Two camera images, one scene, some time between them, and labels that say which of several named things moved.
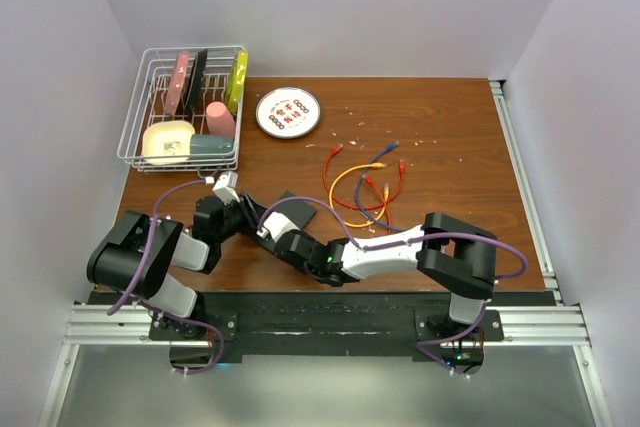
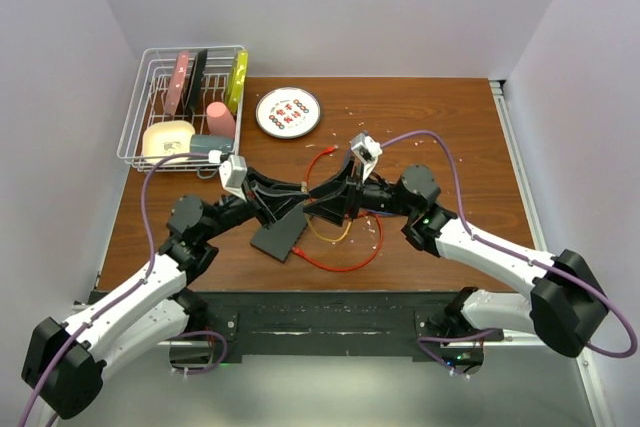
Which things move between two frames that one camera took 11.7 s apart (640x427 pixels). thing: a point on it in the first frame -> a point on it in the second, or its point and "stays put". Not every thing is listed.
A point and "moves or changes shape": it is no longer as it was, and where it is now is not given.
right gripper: x=302 y=269 -> x=340 y=196
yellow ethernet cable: x=373 y=165 moves or changes shape
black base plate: x=327 y=326 stays put
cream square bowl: x=167 y=142 stays put
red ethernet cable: x=401 y=166 moves or changes shape
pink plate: x=177 y=83 stays put
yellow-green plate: x=237 y=81 stays put
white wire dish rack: x=185 y=112 stays put
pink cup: x=220 y=119 stays put
